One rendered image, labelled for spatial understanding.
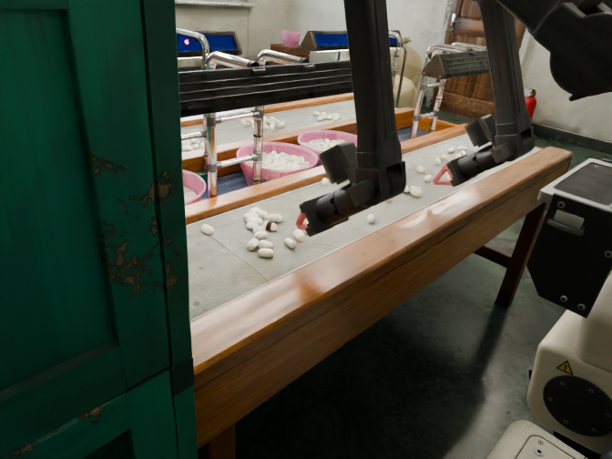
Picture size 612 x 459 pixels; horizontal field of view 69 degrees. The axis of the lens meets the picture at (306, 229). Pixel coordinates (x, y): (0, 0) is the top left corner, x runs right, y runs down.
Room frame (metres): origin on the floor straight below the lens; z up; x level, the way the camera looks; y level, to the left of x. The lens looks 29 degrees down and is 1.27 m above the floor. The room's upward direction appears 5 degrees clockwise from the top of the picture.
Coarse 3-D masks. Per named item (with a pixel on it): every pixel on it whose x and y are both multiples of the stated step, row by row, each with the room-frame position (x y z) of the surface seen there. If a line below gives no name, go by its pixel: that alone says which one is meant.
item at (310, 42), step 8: (312, 32) 1.89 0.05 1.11; (320, 32) 1.92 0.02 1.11; (328, 32) 1.96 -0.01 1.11; (336, 32) 1.99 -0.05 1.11; (344, 32) 2.03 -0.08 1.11; (304, 40) 1.90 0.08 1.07; (312, 40) 1.87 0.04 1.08; (320, 40) 1.90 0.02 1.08; (328, 40) 1.94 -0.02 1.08; (336, 40) 1.97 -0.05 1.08; (344, 40) 2.01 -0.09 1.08; (392, 40) 2.26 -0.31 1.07; (304, 48) 1.89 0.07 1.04; (312, 48) 1.86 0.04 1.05; (320, 48) 1.88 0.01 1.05; (328, 48) 1.92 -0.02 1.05; (336, 48) 1.95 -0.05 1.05; (344, 48) 1.99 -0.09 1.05
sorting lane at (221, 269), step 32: (416, 160) 1.57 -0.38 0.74; (448, 160) 1.60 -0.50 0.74; (288, 192) 1.18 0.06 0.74; (320, 192) 1.20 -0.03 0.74; (448, 192) 1.30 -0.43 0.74; (192, 224) 0.94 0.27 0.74; (224, 224) 0.96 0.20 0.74; (288, 224) 0.99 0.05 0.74; (352, 224) 1.02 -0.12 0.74; (384, 224) 1.04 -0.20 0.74; (192, 256) 0.80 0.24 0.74; (224, 256) 0.82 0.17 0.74; (256, 256) 0.83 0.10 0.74; (288, 256) 0.84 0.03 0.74; (320, 256) 0.85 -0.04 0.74; (192, 288) 0.69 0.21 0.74; (224, 288) 0.70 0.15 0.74; (256, 288) 0.71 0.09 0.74; (192, 320) 0.60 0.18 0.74
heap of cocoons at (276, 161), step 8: (264, 152) 1.49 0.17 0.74; (272, 152) 1.51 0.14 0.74; (264, 160) 1.42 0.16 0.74; (272, 160) 1.45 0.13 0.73; (280, 160) 1.44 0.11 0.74; (288, 160) 1.46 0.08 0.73; (296, 160) 1.43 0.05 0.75; (272, 168) 1.34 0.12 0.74; (280, 168) 1.36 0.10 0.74; (288, 168) 1.36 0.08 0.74
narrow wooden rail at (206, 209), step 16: (448, 128) 1.97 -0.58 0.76; (416, 144) 1.69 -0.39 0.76; (432, 144) 1.78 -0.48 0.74; (288, 176) 1.24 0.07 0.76; (304, 176) 1.26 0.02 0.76; (320, 176) 1.28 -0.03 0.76; (240, 192) 1.10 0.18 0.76; (256, 192) 1.11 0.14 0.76; (272, 192) 1.14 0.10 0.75; (192, 208) 0.98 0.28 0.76; (208, 208) 0.99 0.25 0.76; (224, 208) 1.02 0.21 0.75
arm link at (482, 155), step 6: (480, 144) 1.11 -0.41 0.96; (480, 150) 1.11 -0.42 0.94; (486, 150) 1.09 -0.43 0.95; (480, 156) 1.09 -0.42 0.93; (486, 156) 1.08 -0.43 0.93; (492, 156) 1.07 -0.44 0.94; (480, 162) 1.09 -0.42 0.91; (486, 162) 1.08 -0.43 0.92; (492, 162) 1.07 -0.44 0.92; (498, 162) 1.07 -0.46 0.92; (504, 162) 1.08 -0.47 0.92; (486, 168) 1.09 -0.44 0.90
